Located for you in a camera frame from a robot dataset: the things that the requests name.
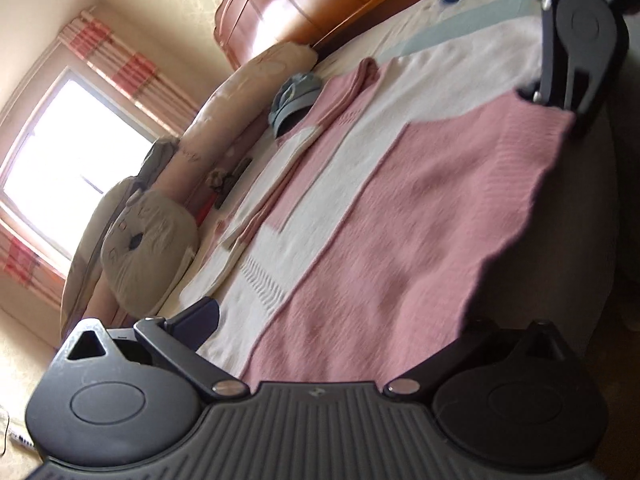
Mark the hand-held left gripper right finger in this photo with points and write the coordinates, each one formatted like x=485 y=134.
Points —
x=440 y=366

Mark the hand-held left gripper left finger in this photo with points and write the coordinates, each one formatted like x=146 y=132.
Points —
x=200 y=317

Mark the pink and white knit sweater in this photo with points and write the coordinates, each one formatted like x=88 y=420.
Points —
x=400 y=210

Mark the grey-green folded clothes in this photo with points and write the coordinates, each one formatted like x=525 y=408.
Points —
x=155 y=165

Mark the grey cat face cushion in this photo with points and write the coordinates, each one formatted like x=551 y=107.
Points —
x=150 y=250

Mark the red stick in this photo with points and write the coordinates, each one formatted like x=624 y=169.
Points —
x=206 y=210

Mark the grey pillow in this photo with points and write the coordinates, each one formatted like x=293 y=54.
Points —
x=87 y=255

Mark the brown floral scrunchie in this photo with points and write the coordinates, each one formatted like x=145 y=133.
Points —
x=217 y=180

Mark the black flat device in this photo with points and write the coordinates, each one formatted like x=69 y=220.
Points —
x=237 y=180

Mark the wooden headboard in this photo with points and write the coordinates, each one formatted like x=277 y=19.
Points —
x=300 y=5

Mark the pink striped curtain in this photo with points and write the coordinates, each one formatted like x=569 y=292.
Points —
x=25 y=260
x=130 y=70

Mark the blue baseball cap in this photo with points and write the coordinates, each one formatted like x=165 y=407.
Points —
x=292 y=102

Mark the window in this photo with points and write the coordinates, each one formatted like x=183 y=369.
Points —
x=70 y=160

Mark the power strip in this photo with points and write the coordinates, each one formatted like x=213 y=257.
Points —
x=21 y=439

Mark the pink folded quilt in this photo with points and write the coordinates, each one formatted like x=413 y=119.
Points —
x=235 y=95

